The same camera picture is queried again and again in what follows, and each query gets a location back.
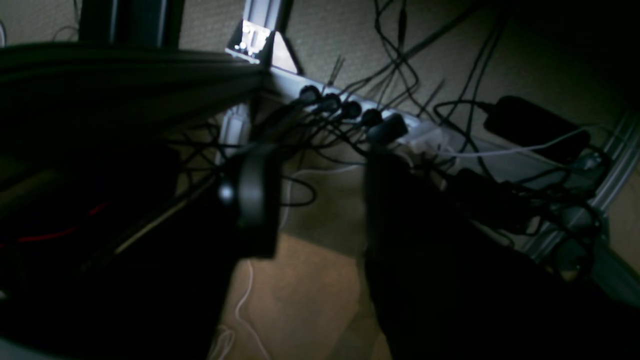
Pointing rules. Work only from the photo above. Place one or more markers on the white power strip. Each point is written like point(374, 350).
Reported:
point(300, 94)

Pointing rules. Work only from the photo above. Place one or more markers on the aluminium frame post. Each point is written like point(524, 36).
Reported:
point(259, 37)

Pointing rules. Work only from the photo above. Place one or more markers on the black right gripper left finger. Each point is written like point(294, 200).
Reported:
point(250, 193)

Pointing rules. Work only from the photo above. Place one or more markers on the black power adapter brick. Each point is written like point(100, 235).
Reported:
point(526, 124)

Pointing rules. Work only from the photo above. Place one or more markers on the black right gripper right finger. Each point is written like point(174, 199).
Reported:
point(442, 289)

